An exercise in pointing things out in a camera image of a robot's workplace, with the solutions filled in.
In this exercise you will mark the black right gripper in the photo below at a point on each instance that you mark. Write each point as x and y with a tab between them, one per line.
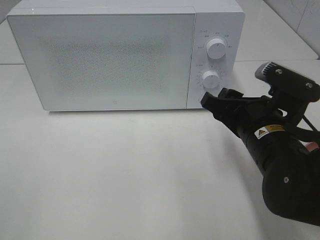
266	129

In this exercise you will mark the round white door button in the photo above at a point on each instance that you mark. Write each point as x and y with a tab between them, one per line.
199	100

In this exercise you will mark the pink round plate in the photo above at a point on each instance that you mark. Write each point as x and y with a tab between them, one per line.
311	146

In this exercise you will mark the white microwave door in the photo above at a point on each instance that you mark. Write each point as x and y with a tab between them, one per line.
107	62

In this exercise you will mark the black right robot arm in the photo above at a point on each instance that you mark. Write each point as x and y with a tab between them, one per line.
294	196

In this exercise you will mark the lower white timer knob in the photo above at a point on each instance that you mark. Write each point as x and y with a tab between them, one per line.
210	79

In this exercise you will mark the upper white power knob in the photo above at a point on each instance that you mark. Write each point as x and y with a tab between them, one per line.
215	47

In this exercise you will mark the white microwave oven body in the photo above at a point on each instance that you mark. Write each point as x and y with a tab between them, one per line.
223	18

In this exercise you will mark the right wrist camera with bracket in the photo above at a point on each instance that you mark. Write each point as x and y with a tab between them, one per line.
290	91

